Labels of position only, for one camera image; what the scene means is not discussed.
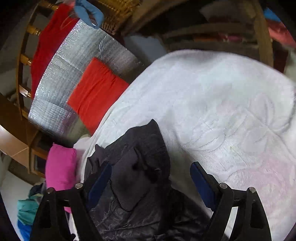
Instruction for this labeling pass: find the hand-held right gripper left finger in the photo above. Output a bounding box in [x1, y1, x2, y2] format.
[30, 161, 114, 241]

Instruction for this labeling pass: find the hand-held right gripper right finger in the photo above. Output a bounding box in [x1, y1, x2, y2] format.
[190, 161, 272, 241]

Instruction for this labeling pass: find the black jacket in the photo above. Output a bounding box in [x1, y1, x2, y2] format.
[83, 119, 216, 241]

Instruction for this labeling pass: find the pink pillow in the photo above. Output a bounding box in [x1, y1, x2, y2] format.
[45, 143, 78, 214]

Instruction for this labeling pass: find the white blanket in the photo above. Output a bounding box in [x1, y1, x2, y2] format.
[69, 49, 296, 241]

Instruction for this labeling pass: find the teal jacket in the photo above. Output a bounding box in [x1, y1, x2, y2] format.
[17, 195, 43, 225]

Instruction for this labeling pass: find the red pillow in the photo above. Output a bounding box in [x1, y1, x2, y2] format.
[68, 57, 130, 136]

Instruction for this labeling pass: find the blue jacket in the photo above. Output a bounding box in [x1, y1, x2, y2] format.
[17, 220, 33, 241]

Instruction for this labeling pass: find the silver foil mat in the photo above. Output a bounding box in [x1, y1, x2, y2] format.
[28, 20, 145, 144]

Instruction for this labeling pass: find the wooden stair railing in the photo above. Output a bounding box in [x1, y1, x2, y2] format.
[15, 0, 60, 121]

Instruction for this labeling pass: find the red garment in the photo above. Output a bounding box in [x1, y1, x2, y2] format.
[30, 3, 80, 98]

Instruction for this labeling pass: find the wicker basket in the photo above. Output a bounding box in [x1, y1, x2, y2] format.
[95, 0, 141, 35]

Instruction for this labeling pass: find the pink red cloth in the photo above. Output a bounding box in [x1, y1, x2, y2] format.
[265, 8, 296, 48]

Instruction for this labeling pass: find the light blue cloth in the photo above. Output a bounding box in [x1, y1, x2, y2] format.
[73, 0, 105, 29]

